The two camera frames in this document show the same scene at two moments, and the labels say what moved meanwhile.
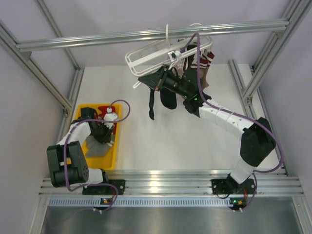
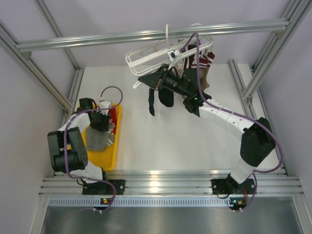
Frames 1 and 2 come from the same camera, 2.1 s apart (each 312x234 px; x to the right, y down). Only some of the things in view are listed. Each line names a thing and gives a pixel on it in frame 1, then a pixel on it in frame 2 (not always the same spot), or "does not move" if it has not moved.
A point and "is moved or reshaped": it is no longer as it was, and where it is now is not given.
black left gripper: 106,137 → 104,126
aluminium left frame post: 10,42 does not move
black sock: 151,103 is moved or reshaped
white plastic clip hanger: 149,57 does not move
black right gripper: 156,81 does not move
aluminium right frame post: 295,11 does not move
